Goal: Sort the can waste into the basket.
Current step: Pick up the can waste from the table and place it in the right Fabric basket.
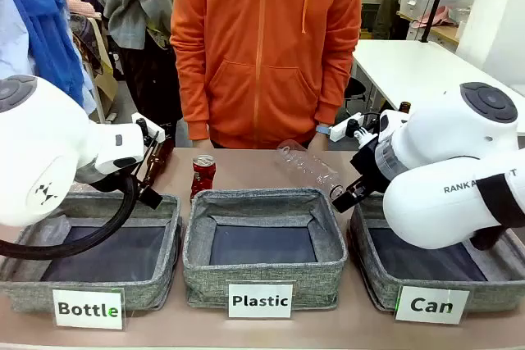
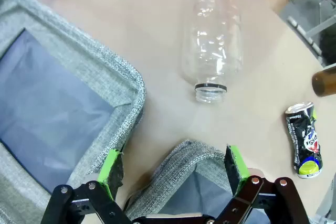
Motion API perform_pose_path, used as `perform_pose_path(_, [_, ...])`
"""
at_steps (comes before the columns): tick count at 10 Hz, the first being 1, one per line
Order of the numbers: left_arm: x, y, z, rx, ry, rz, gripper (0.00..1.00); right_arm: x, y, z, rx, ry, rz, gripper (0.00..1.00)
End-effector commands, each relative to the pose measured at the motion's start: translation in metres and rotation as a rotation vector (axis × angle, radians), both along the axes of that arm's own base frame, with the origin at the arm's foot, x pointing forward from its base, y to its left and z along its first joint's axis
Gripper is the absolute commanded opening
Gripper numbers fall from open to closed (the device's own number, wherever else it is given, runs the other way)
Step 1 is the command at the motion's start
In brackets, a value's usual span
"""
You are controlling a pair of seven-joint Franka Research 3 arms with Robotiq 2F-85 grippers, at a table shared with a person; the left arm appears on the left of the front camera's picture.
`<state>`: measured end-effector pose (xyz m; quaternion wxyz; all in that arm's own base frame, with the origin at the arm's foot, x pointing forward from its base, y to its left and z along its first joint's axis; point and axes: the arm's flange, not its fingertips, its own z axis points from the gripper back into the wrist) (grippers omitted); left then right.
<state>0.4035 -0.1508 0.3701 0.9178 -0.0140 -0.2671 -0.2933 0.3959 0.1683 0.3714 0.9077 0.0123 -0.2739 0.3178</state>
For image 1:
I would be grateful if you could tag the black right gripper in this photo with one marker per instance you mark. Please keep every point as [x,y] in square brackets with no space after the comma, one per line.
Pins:
[371,165]

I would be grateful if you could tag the clear plastic bottle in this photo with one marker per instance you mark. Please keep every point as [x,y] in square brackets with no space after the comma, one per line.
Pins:
[307,169]

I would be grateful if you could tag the red drink can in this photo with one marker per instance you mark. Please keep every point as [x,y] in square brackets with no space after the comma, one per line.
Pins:
[203,178]

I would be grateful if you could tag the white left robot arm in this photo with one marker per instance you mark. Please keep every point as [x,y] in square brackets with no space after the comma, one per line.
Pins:
[37,153]

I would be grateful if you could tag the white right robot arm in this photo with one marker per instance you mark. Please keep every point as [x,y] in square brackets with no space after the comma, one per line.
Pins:
[451,149]

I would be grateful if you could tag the grey fabric basket Can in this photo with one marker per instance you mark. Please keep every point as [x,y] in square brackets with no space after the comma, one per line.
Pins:
[377,268]

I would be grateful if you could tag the grey fabric basket Bottle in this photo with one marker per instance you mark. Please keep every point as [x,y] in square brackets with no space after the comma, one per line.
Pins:
[156,296]

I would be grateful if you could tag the grey fabric basket Plastic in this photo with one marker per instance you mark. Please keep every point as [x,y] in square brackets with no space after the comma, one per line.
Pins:
[262,272]

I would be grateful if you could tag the white Can label sign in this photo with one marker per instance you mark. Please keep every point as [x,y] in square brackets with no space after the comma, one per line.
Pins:
[432,305]

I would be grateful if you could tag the person's left hand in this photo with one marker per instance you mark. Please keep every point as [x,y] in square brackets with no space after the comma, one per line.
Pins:
[319,143]

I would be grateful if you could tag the person's right hand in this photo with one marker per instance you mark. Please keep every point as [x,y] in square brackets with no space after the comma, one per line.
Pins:
[202,144]

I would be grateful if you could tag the black round stool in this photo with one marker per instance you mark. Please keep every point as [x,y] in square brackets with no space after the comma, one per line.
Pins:
[355,87]

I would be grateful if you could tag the dark hanging garment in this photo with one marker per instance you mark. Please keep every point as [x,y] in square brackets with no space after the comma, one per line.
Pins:
[147,79]

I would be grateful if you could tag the white Bottle label sign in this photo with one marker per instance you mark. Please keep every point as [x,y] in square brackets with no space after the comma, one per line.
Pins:
[88,309]

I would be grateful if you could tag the white Plastic label sign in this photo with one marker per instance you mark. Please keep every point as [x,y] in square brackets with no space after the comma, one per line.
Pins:
[260,301]

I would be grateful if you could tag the white background table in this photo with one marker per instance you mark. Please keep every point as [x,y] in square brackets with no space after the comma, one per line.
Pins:
[414,71]

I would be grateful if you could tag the person in orange hoodie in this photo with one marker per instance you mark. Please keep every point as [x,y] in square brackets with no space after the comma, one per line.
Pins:
[254,59]

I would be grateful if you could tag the brown patterned cloth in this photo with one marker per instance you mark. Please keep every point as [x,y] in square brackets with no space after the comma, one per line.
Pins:
[84,38]

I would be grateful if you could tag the pink cloth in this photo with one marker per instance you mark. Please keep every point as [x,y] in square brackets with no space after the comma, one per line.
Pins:
[435,18]

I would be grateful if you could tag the pink checked fabric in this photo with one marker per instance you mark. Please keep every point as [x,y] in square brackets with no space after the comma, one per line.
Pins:
[80,7]

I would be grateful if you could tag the blue hanging cloth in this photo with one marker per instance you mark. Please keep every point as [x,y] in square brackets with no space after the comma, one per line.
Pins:
[41,18]

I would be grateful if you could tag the black stand pole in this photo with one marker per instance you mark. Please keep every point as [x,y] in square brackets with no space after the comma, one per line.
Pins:
[435,1]

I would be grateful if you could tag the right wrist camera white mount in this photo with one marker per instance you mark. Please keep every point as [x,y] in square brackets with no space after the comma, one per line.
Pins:
[348,128]

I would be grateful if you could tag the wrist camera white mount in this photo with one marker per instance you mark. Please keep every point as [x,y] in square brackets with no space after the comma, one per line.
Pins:
[153,130]
[348,128]

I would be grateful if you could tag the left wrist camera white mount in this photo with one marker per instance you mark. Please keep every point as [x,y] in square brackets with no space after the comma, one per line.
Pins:
[153,130]

